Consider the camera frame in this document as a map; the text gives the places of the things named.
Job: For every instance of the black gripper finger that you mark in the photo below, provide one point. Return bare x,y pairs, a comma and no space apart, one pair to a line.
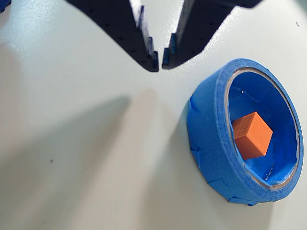
124,31
201,26

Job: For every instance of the orange cube block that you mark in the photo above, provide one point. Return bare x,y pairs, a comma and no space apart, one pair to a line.
256,139

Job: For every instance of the blue tape roll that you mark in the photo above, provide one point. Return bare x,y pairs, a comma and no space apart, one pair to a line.
208,134

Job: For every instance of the dark blue edge piece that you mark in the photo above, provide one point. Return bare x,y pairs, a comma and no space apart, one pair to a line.
4,3

